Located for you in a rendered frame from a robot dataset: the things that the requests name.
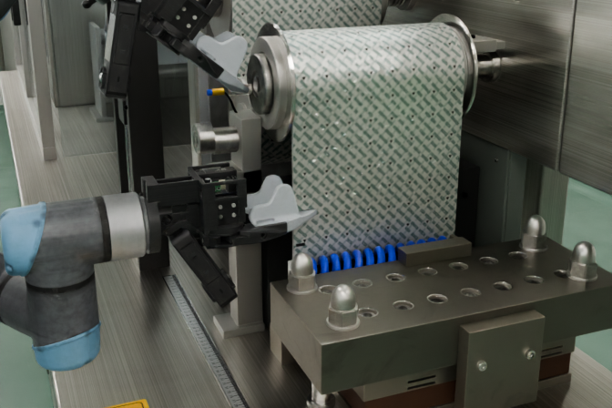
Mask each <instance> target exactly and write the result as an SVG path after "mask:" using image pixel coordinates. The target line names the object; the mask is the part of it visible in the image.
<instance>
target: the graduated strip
mask: <svg viewBox="0 0 612 408"><path fill-rule="evenodd" d="M162 278H163V280H164V282H165V283H166V285H167V287H168V289H169V291H170V293H171V295H172V297H173V299H174V301H175V303H176V304H177V306H178V308H179V310H180V312H181V314H182V316H183V318H184V320H185V322H186V323H187V325H188V327H189V329H190V331H191V333H192V335H193V337H194V338H195V340H196V342H197V344H198V346H199V348H200V350H201V352H202V353H203V355H204V357H205V359H206V361H207V363H208V365H209V367H210V369H211V370H212V372H213V374H214V376H215V378H216V380H217V382H218V384H219V386H220V388H221V390H222V391H223V393H224V395H225V397H226V399H227V401H228V402H229V405H230V407H231V408H251V407H250V404H249V402H248V401H247V399H246V397H245V395H244V394H243V392H242V390H241V388H240V387H239V385H238V383H237V382H236V380H235V378H234V376H233V374H232V373H231V371H230V368H229V367H228V365H227V364H226V362H225V361H224V359H223V357H222V355H221V354H220V352H219V349H218V348H217V346H216V344H215V342H214V341H213V340H212V338H211V336H210V335H209V332H208V330H207V329H206V327H205V325H204V323H203V322H202V320H201V318H200V317H199V315H198V313H197V311H196V310H195V308H194V306H193V304H192V303H191V301H190V299H189V297H188V295H187V293H186V292H185V290H184V289H183V287H182V285H181V283H180V282H179V279H178V277H177V276H176V274H174V275H168V276H163V277H162Z"/></svg>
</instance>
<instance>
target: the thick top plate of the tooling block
mask: <svg viewBox="0 0 612 408"><path fill-rule="evenodd" d="M521 241H522V239H520V240H510V241H505V242H499V243H494V244H488V245H484V246H478V247H472V249H471V256H466V257H461V258H455V259H450V260H440V261H436V262H430V263H425V264H420V265H414V266H409V267H406V266H404V265H403V264H402V263H401V262H400V261H398V260H394V261H388V262H383V263H377V264H373V265H367V266H361V267H356V268H350V269H346V270H336V271H330V272H324V273H320V274H315V283H316V284H317V286H318V289H317V290H316V291H315V292H314V293H311V294H307V295H297V294H293V293H290V292H288V291H287V284H288V283H289V280H277V281H272V282H271V283H270V326H271V328H272V329H273V330H274V331H275V332H276V334H277V335H278V336H279V338H280V339H281V341H282V342H283V344H284V345H285V346H286V348H287V349H288V350H289V352H290V353H291V355H292V356H293V358H294V359H295V360H296V362H297V363H298V364H299V365H300V367H301V368H302V369H303V371H304V372H305V373H306V375H307V376H308V378H309V379H310V380H311V382H312V383H313V385H314V386H315V388H316V389H317V390H318V392H319V393H320V394H321V395H324V394H327V393H335V392H338V391H343V390H347V389H351V388H355V387H359V386H363V385H367V384H371V383H378V382H382V381H386V380H391V379H394V378H398V377H403V376H406V375H410V374H415V373H418V372H426V371H430V370H433V369H438V368H442V367H445V366H450V365H454V364H457V357H458V343H459V331H460V325H462V324H467V323H471V322H475V321H483V320H488V319H492V318H496V317H501V316H506V315H509V314H514V313H518V312H523V311H531V310H536V311H538V312H539V313H541V314H542V315H544V316H545V326H544V335H543V343H542V344H545V343H549V342H556V341H560V340H564V339H568V338H572V337H576V336H580V335H584V334H589V333H592V332H600V331H603V330H607V329H612V273H611V272H609V271H608V270H605V269H603V268H601V267H600V266H598V265H597V280H594V281H590V282H583V281H577V280H572V279H570V278H568V277H567V276H566V271H567V270H568V266H569V258H570V257H571V256H572V255H573V251H572V250H570V249H568V248H566V247H564V246H562V245H561V244H559V243H557V242H555V241H554V240H551V239H549V238H547V239H546V245H547V250H546V251H543V252H530V251H526V250H522V249H521V248H520V247H519V243H520V242H521ZM340 284H347V285H349V286H350V287H351V288H352V289H353V291H354V293H355V297H356V302H357V304H358V314H357V317H358V318H359V320H360V325H359V327H358V328H356V329H354V330H351V331H335V330H333V329H331V328H329V327H328V326H327V324H326V319H327V318H328V317H329V306H330V302H331V295H332V291H333V290H334V288H335V287H337V286H338V285H340Z"/></svg>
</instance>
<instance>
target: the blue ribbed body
mask: <svg viewBox="0 0 612 408"><path fill-rule="evenodd" d="M402 246H405V245H404V244H403V243H401V242H399V243H397V244H396V246H395V248H394V246H393V245H391V244H388V245H386V246H385V249H384V250H383V248H382V247H380V246H377V247H375V248H374V252H372V250H371V249H370V248H366V249H364V250H363V254H361V252H360V251H359V250H354V251H353V252H352V257H351V255H350V253H349V252H347V251H344V252H343V253H342V254H341V260H340V259H339V257H338V255H337V254H335V253H333V254H332V255H331V256H330V262H328V260H327V258H326V256H324V255H321V256H320V257H319V258H318V265H317V263H316V260H315V259H314V258H313V257H311V259H312V262H313V269H314V270H315V274H320V273H324V272H330V271H336V270H346V269H350V268H356V267H361V266H367V265H373V264H377V263H383V262H388V261H394V260H398V247H402Z"/></svg>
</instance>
